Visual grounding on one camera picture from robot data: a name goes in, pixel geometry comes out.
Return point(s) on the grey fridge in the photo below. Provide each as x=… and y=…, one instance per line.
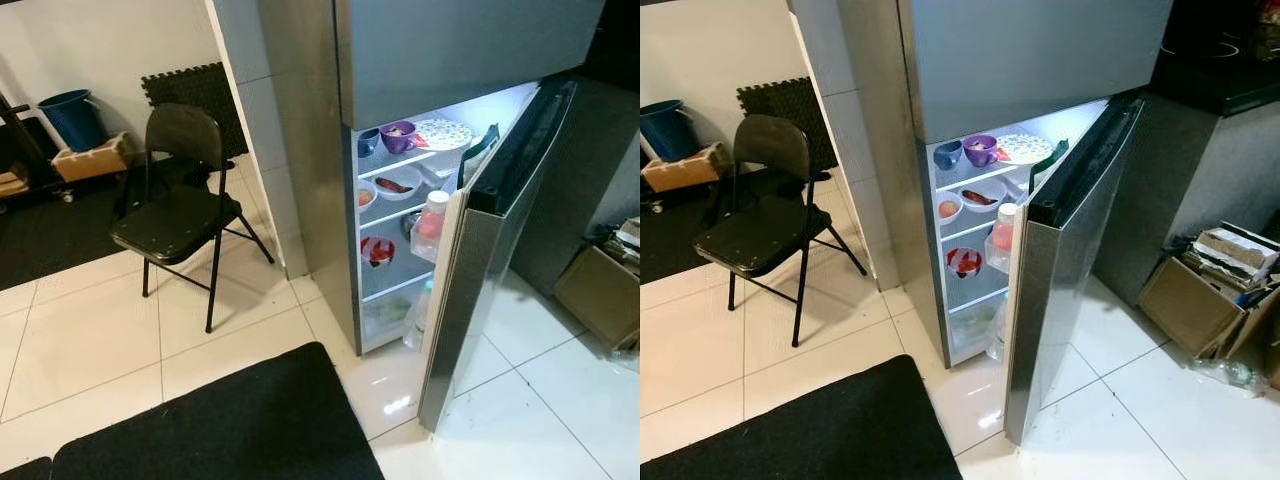
x=450, y=50
x=1030, y=60

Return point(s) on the stack of flat packages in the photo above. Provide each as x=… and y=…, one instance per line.
x=625, y=245
x=1235, y=255

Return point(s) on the small cardboard box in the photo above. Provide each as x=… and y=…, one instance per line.
x=1185, y=305
x=595, y=295

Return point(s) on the light wooden box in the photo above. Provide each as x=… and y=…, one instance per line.
x=90, y=162
x=680, y=172

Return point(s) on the grey kitchen counter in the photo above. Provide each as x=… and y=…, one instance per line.
x=1180, y=190
x=590, y=170

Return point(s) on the blue plastic bucket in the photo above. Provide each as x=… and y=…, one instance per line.
x=72, y=122
x=660, y=130

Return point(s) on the black folding chair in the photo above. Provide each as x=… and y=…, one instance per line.
x=175, y=220
x=755, y=235

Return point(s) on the green packet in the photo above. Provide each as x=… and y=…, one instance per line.
x=478, y=155
x=1048, y=165

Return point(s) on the pink drink bottle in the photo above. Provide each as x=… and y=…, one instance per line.
x=1002, y=240
x=432, y=225

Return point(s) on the black foam puzzle mat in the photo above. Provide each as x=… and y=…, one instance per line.
x=215, y=100
x=810, y=115

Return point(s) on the clear water bottle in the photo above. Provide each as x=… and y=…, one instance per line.
x=418, y=320
x=997, y=330

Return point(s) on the white bowl holding sausage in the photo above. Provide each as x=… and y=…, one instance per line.
x=982, y=208
x=400, y=196

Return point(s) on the brown sausage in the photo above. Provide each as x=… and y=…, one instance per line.
x=393, y=185
x=980, y=197

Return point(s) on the black floor mat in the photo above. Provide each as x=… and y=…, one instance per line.
x=230, y=430
x=20, y=472
x=800, y=440

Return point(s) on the purple bowl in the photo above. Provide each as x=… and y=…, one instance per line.
x=980, y=153
x=398, y=140

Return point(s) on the white bowl holding orange food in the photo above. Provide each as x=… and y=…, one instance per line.
x=959, y=219
x=373, y=204

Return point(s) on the blue bowl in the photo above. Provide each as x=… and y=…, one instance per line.
x=947, y=156
x=368, y=143

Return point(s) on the crushed clear plastic bottle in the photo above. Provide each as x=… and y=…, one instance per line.
x=1235, y=373

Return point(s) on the large cardboard box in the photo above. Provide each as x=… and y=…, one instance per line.
x=1262, y=340

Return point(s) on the flat wooden box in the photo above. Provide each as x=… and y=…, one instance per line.
x=12, y=182

